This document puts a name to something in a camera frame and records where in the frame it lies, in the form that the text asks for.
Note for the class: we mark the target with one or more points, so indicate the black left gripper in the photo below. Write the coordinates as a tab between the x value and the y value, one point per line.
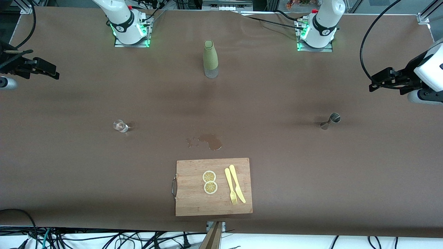
407	74

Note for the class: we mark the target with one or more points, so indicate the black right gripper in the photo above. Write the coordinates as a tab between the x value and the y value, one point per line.
7	64

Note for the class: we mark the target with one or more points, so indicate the steel jigger measuring cup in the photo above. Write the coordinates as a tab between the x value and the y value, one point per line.
334	119

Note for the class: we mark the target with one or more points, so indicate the clear glass shaker cup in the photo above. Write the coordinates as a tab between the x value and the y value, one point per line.
120	125

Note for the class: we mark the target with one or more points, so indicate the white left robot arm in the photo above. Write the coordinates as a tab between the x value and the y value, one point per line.
322	27

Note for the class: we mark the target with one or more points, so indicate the brown table cover sheet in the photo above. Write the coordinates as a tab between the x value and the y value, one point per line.
104	180

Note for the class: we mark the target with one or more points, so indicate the green sleeved glass bottle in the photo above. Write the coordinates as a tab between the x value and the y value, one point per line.
210	57

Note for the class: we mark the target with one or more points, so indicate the grey metal equipment box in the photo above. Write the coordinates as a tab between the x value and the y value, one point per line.
226	4

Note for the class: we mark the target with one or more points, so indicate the wet spill stain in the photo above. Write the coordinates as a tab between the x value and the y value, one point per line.
213	141

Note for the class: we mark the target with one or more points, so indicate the yellow plastic knife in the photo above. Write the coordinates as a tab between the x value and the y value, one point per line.
236	181

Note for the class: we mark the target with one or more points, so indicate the yellow plastic fork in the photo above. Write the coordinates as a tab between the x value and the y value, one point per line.
229	185

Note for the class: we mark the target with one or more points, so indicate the lemon slice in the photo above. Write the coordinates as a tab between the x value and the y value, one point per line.
209	176
210	187

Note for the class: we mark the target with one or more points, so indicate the wooden cutting board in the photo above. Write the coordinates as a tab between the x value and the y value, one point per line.
193	200

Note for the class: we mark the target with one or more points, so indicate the aluminium frame profile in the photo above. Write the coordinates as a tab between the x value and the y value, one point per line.
424	17
27	8

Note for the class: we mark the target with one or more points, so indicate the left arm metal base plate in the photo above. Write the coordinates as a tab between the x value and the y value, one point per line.
315	50

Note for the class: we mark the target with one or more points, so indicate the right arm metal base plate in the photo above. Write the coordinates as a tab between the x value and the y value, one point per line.
133	45

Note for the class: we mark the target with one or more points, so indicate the small metal bracket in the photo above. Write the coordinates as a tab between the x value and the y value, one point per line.
223	224

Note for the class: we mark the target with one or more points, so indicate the upright wooden post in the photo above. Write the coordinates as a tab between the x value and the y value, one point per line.
213	238

